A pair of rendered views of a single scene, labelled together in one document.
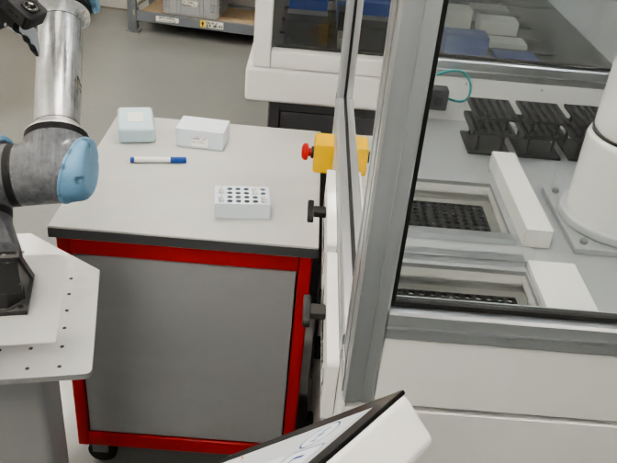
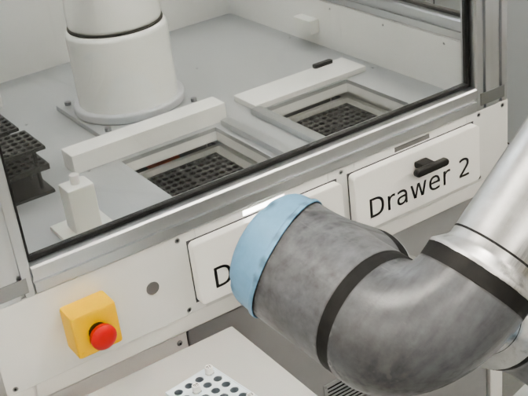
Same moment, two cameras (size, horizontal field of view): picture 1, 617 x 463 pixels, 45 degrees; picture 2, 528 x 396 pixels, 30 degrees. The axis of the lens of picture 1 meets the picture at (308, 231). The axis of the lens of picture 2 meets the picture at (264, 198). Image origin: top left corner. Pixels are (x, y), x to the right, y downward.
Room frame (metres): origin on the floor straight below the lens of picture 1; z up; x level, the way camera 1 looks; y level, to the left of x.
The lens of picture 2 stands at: (1.92, 1.18, 1.68)
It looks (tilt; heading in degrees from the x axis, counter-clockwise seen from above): 28 degrees down; 241
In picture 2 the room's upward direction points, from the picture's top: 7 degrees counter-clockwise
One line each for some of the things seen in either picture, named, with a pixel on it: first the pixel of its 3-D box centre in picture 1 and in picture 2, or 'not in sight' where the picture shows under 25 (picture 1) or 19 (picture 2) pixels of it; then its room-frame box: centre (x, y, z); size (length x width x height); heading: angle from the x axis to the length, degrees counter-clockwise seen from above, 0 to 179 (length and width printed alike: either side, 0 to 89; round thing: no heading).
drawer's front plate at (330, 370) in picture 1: (329, 328); (416, 177); (0.93, -0.05, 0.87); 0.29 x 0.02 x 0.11; 2
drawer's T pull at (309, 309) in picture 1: (314, 310); (427, 165); (0.93, -0.02, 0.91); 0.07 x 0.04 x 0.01; 2
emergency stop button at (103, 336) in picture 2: (308, 152); (101, 335); (1.57, 0.02, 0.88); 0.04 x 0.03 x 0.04; 2
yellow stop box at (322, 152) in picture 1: (321, 152); (92, 324); (1.58, -0.01, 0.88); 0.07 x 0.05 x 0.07; 2
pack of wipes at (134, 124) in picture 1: (136, 124); not in sight; (1.84, 0.49, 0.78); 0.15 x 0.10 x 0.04; 16
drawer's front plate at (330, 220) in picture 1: (329, 227); (271, 240); (1.25, -0.04, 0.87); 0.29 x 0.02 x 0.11; 2
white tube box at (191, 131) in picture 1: (203, 132); not in sight; (1.82, 0.31, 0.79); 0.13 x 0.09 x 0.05; 87
